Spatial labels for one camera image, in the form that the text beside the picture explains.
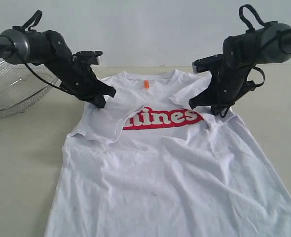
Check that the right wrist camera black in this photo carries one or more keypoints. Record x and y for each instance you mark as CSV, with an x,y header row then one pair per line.
x,y
210,63

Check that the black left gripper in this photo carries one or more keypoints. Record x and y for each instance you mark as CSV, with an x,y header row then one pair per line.
x,y
81,81

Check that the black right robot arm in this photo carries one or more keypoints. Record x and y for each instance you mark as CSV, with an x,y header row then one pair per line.
x,y
264,46

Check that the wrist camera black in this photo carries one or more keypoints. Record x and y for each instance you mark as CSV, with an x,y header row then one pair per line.
x,y
210,63
84,59

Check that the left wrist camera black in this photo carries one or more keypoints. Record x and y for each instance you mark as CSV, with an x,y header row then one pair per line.
x,y
84,59

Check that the metal wire mesh basket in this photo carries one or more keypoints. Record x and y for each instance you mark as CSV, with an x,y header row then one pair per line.
x,y
19,89

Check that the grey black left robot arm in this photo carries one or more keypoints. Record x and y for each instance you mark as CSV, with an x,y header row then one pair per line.
x,y
49,49

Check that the white t-shirt red lettering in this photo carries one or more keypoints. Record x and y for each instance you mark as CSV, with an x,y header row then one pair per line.
x,y
147,165

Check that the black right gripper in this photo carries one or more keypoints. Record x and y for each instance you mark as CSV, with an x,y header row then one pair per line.
x,y
226,87

